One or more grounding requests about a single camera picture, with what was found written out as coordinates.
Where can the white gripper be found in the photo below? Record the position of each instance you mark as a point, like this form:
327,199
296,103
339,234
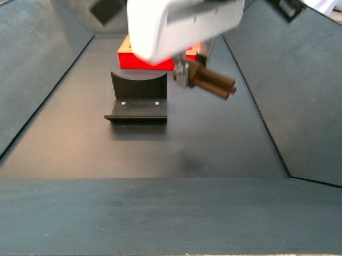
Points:
193,20

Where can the brown three prong object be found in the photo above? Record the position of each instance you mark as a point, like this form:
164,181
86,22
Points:
208,80

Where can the black curved fixture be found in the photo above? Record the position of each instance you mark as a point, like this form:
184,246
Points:
140,100

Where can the red shape-hole block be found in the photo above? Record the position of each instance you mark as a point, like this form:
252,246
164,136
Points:
160,62

